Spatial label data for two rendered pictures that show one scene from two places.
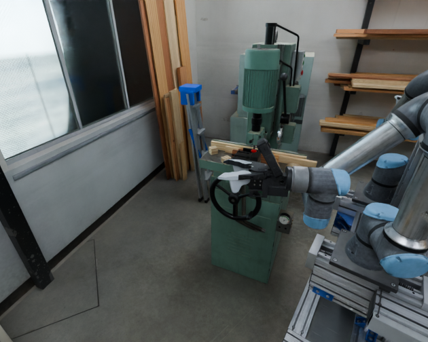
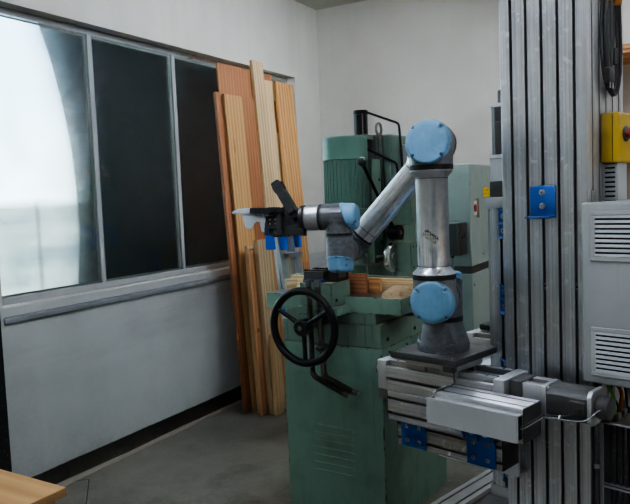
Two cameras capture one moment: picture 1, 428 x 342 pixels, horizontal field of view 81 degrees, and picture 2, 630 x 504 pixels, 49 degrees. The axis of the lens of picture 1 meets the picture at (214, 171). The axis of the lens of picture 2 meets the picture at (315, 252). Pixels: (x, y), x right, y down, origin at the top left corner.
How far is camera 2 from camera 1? 148 cm
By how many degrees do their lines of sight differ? 27
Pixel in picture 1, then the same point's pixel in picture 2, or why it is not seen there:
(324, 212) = (338, 247)
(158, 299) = not seen: outside the picture
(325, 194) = (333, 224)
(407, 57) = not seen: outside the picture
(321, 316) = not seen: outside the picture
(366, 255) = (428, 333)
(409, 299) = (481, 382)
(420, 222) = (425, 243)
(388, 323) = (442, 400)
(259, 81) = (338, 172)
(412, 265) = (431, 296)
